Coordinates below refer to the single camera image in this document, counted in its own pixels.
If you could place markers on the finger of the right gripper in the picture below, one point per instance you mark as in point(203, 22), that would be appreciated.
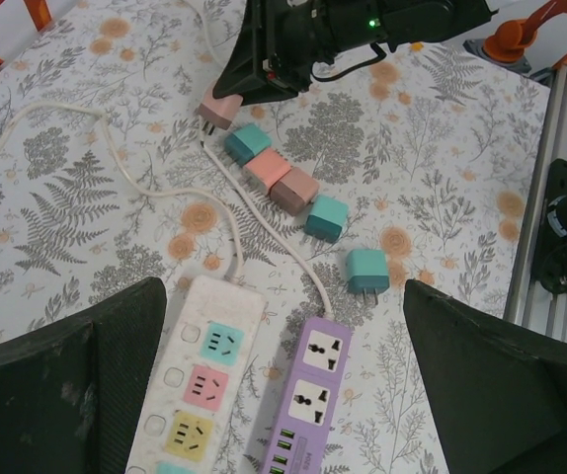
point(249, 69)

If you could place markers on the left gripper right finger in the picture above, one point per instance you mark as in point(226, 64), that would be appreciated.
point(501, 395)

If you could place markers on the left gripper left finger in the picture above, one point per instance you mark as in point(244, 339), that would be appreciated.
point(41, 395)

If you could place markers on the pink charger plug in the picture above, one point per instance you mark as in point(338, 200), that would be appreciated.
point(217, 112)
point(266, 170)

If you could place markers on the teal charger plug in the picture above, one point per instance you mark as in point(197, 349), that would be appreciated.
point(248, 143)
point(325, 217)
point(366, 269)

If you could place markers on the mauve charger plug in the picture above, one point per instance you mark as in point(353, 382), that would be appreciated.
point(293, 190)

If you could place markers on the white power strip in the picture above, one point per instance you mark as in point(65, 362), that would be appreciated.
point(165, 444)

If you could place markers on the purple power strip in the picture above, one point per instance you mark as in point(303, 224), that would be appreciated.
point(293, 424)

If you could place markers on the floral patterned table cover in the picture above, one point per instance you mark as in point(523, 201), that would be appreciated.
point(412, 173)

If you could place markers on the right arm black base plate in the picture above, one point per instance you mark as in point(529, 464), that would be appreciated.
point(560, 276)

